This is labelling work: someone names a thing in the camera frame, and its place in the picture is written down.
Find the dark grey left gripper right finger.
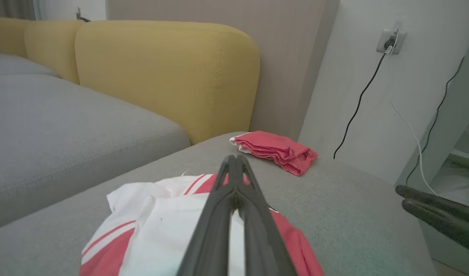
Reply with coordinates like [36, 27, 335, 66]
[234, 155, 298, 276]

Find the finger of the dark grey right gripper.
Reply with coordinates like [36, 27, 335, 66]
[402, 199, 469, 255]
[395, 185, 469, 223]

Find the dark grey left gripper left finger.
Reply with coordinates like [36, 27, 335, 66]
[176, 155, 238, 276]

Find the red white striped garment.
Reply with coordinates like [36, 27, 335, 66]
[79, 173, 325, 276]

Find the red garment with white band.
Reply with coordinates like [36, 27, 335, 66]
[230, 130, 319, 177]

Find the grey fabric sofa ottoman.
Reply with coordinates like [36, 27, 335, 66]
[0, 131, 438, 276]

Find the wide yellow sofa back cushion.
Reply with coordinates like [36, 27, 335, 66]
[75, 20, 261, 145]

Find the large grey sofa seat cushion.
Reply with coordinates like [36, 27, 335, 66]
[0, 74, 191, 231]

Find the grey curtain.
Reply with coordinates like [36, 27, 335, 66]
[0, 0, 37, 20]

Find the thin black cable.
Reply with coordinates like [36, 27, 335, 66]
[405, 57, 465, 186]

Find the thin white cable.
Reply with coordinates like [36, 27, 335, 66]
[386, 29, 438, 196]

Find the black power cable with plug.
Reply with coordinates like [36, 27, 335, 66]
[333, 36, 397, 159]

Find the grey wall socket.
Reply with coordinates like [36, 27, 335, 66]
[376, 22, 407, 54]

